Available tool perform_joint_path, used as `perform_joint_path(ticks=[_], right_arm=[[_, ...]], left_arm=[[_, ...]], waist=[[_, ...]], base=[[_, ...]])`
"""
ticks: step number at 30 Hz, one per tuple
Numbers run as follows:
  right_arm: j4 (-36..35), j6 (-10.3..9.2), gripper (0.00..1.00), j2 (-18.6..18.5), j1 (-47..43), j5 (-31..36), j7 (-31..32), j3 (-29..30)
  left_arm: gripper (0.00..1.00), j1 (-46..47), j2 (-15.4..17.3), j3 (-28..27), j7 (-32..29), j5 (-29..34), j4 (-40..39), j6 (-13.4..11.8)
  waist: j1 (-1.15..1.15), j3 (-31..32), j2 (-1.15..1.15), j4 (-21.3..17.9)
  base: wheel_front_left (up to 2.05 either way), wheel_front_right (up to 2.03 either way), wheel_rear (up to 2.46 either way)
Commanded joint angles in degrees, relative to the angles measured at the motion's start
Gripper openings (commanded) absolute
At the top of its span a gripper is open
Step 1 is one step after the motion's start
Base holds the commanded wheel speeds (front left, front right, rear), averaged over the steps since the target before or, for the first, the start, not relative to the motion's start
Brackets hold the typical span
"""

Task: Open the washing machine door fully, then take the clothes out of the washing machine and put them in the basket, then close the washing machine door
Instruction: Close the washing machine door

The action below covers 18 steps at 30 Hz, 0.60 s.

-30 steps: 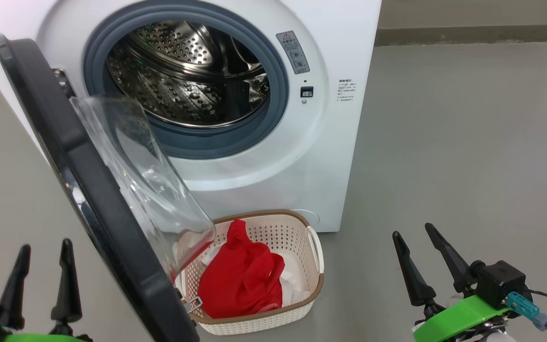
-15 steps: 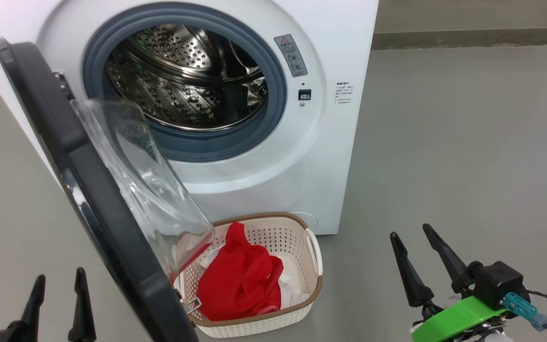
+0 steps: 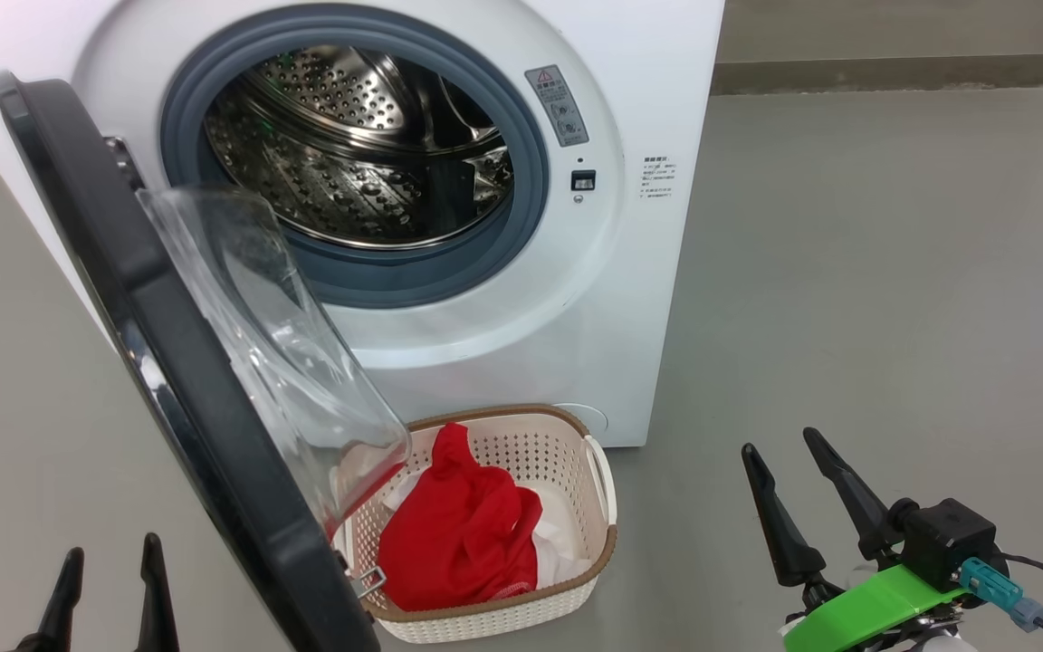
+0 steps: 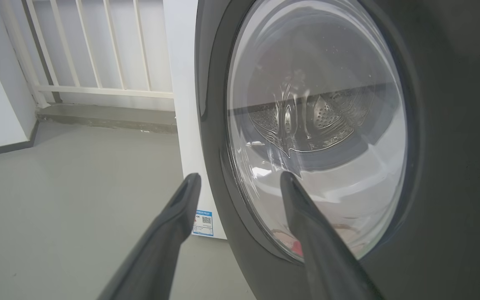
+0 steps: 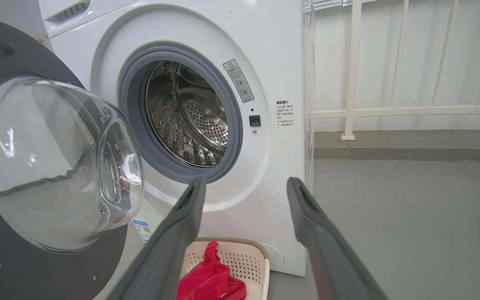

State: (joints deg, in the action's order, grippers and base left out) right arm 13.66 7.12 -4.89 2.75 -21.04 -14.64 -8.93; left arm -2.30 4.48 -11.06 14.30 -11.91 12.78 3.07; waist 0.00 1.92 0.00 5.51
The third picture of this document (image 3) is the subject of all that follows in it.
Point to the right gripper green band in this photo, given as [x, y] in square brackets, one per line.
[865, 616]

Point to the black door latch switch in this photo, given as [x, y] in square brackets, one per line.
[583, 180]

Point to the grey warning sticker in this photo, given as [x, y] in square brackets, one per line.
[558, 104]

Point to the grey wall baseboard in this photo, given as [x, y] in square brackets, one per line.
[893, 74]

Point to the cream perforated laundry basket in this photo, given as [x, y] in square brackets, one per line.
[567, 471]

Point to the grey rubber door gasket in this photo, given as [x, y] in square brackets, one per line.
[526, 181]

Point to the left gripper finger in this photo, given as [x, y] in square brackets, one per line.
[156, 607]
[64, 616]

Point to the red and white garment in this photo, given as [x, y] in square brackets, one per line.
[458, 534]

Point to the white front-load washing machine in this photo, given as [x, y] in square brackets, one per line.
[576, 317]

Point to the black round washing machine door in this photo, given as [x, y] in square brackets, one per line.
[196, 407]

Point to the perforated steel drum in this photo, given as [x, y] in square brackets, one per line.
[340, 172]

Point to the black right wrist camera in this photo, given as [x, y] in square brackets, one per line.
[952, 539]

